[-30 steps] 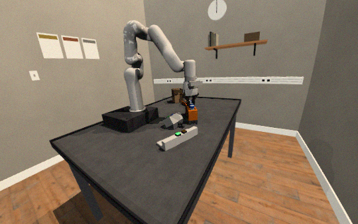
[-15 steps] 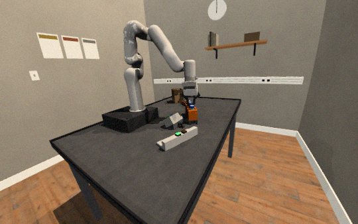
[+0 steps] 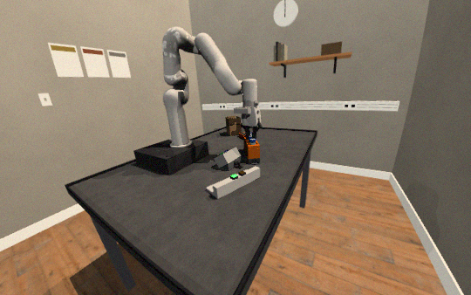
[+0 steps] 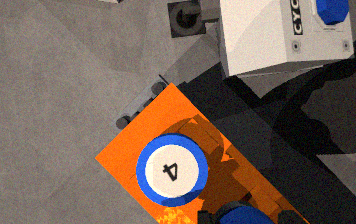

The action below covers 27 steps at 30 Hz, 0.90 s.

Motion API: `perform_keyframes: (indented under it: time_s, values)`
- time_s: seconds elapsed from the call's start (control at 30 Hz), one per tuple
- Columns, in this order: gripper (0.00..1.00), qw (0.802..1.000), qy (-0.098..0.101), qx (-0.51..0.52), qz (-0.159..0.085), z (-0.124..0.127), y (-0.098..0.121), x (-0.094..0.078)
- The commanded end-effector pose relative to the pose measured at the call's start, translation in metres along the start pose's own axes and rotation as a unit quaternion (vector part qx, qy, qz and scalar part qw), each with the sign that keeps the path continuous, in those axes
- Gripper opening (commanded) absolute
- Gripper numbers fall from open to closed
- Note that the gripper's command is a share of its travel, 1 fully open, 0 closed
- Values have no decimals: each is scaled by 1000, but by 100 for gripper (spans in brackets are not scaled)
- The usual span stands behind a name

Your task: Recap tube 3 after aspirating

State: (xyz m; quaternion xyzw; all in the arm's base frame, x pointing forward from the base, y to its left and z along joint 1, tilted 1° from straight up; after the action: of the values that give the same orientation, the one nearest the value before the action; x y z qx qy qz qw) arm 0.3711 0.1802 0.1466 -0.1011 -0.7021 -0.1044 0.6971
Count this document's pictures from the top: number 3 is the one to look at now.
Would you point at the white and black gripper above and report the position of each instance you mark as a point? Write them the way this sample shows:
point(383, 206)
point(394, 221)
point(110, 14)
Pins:
point(253, 120)

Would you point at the open brown cardboard box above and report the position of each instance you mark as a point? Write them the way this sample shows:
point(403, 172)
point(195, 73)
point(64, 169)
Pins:
point(233, 125)

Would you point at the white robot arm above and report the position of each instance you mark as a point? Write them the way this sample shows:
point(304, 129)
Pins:
point(176, 38)

